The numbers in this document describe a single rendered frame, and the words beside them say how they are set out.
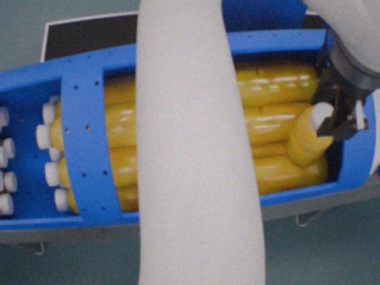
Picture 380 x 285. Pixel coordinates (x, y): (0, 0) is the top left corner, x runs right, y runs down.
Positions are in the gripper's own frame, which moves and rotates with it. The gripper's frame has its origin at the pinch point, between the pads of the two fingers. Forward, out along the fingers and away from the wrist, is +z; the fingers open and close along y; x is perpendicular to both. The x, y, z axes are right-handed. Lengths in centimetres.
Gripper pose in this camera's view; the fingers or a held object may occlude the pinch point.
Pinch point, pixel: (326, 110)
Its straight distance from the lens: 76.7
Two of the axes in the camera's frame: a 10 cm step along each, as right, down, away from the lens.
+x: -9.9, 1.2, -0.3
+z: 0.0, 2.6, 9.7
